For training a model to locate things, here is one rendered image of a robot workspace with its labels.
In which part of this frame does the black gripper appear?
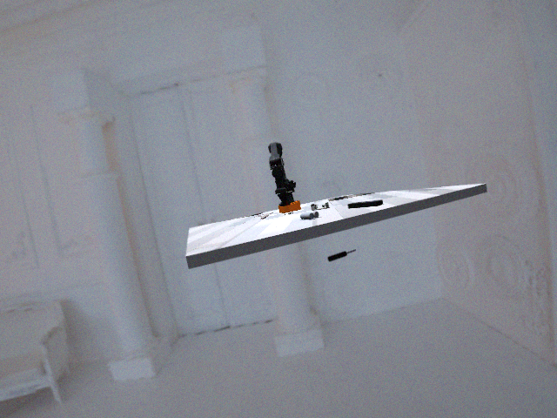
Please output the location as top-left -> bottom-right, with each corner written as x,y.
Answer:
275,178 -> 289,206

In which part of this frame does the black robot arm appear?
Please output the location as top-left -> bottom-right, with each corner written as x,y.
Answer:
268,143 -> 296,203

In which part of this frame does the black-handled screwdriver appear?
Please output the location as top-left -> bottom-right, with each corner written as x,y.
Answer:
328,249 -> 356,261

